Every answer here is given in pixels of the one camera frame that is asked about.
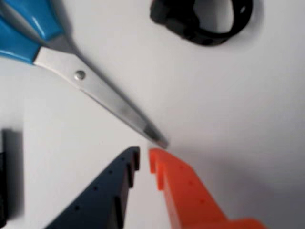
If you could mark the black rectangular object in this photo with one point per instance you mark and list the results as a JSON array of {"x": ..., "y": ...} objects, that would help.
[{"x": 2, "y": 186}]

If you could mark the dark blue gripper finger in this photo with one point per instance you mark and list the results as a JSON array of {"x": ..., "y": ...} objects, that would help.
[{"x": 100, "y": 200}]

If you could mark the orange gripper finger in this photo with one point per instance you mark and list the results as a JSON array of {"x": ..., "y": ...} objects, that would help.
[{"x": 188, "y": 198}]

